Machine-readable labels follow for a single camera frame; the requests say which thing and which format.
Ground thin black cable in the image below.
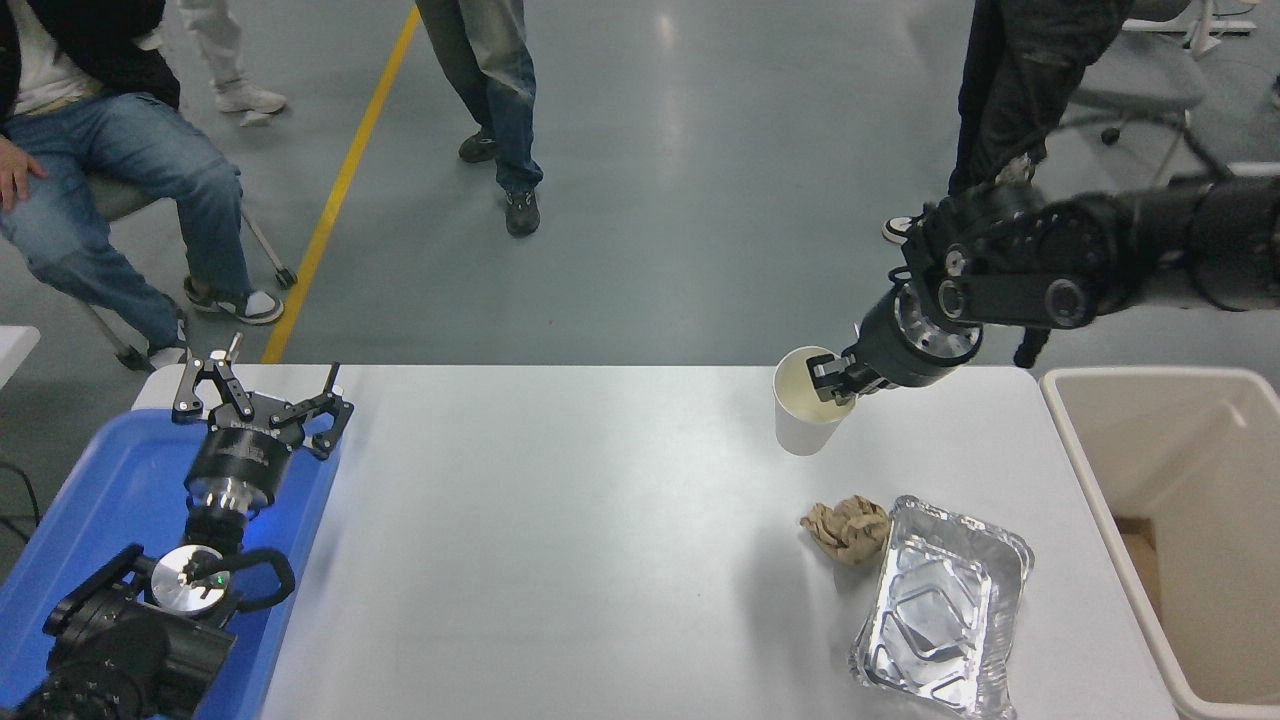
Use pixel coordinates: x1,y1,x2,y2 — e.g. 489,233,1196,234
0,455,43,543

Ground large pale bin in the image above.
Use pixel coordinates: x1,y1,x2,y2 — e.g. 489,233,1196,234
1039,366,1280,720

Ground standing person, white shoes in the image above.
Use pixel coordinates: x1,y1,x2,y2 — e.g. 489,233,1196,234
177,0,289,115

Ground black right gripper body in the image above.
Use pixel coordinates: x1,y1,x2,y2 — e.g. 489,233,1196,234
847,288,970,392

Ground white paper cup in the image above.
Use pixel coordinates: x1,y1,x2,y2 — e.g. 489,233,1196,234
772,345,860,458

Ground grey wheeled office chair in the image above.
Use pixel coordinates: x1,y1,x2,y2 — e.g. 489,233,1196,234
1060,0,1233,187

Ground seated person's hand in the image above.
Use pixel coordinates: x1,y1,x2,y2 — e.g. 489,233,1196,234
0,134,48,213

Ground standing person, black shoes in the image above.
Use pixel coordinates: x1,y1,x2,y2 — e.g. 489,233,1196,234
415,0,545,239

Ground white chair base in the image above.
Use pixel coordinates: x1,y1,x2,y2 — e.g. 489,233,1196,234
1124,0,1260,37

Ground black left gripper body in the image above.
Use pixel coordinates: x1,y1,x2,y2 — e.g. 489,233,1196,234
184,410,303,495

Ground standing person, black-white shoes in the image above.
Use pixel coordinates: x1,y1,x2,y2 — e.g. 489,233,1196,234
882,0,1137,247

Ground seated person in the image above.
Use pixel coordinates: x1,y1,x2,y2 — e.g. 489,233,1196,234
0,0,287,367

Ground crumpled tan paper ball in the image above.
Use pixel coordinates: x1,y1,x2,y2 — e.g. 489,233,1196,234
799,493,892,568

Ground grey metal-legged chair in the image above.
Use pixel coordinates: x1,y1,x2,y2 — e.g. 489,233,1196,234
74,175,300,371

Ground blue plastic tray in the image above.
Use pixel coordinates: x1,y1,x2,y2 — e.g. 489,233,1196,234
0,404,347,720

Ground silver foil tray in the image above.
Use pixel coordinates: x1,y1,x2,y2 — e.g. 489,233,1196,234
848,494,1036,720

